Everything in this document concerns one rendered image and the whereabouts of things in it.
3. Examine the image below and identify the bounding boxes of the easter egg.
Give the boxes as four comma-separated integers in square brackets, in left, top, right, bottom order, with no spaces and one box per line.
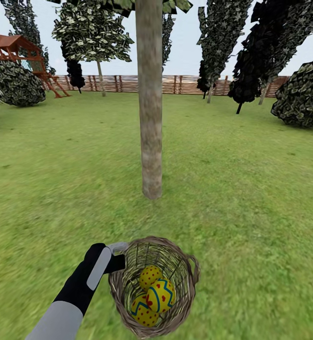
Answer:
[138,264,163,292]
[140,273,176,314]
[130,291,160,327]

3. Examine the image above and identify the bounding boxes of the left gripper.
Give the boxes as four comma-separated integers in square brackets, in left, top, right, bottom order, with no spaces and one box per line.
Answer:
[104,254,126,274]

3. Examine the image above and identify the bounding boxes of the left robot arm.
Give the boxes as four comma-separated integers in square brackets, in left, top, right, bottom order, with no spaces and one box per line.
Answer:
[25,241,129,340]

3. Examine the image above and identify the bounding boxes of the wicker basket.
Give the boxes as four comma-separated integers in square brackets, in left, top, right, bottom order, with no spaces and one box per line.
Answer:
[108,236,200,340]

